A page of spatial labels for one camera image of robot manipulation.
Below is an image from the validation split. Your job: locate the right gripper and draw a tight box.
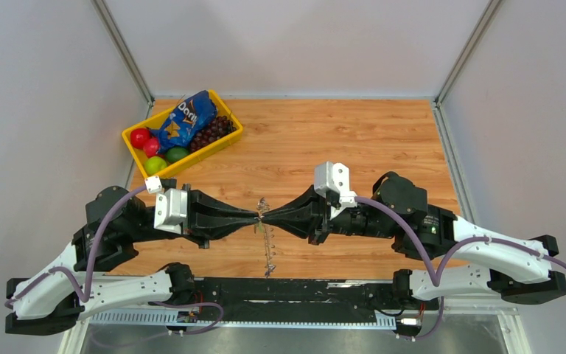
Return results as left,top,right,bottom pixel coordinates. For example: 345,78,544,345
262,185,397,246

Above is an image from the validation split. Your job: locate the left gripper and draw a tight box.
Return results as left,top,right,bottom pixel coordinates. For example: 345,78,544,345
128,181,261,248

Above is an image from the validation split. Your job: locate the metal keyring holder plate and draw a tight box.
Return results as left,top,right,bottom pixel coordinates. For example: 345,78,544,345
256,197,276,279

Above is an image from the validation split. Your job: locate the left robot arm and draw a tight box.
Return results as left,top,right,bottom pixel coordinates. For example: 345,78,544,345
5,177,259,336

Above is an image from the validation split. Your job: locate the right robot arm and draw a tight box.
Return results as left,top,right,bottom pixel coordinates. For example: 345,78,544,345
261,172,566,308

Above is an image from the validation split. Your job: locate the dark green lime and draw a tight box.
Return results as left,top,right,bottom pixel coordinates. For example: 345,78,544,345
165,147,190,164

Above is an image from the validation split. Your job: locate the light green apple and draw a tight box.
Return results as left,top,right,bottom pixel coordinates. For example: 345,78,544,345
144,156,168,176

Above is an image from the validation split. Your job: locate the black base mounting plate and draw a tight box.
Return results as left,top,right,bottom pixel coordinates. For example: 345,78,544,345
148,263,440,326

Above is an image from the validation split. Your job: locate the pink red apple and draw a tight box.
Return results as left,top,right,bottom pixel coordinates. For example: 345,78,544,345
142,137,161,158

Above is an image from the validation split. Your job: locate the yellow plastic bin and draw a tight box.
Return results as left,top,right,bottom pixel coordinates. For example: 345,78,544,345
122,90,243,178

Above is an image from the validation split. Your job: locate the dark purple grapes bunch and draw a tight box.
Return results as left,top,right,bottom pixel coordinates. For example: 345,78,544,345
188,116,237,153

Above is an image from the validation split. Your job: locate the blue Doritos chip bag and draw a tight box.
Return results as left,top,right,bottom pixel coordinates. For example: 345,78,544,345
150,90,217,153

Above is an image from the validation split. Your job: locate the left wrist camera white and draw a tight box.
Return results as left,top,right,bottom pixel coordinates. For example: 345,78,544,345
153,188,188,235

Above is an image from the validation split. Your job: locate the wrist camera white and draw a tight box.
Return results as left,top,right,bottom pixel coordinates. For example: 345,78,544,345
313,161,357,220
153,188,188,235

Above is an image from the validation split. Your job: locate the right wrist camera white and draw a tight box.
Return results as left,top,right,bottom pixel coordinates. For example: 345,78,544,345
313,161,357,220

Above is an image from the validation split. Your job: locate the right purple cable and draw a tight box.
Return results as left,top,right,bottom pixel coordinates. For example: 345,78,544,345
354,196,566,290

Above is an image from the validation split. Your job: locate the purple cable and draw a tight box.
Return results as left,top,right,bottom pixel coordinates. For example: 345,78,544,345
3,176,163,310
354,196,566,290

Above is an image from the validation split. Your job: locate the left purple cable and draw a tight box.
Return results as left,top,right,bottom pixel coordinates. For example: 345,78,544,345
3,176,163,310

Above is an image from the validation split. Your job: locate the white slotted cable duct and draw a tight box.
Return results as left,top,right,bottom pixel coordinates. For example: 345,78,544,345
88,308,397,330

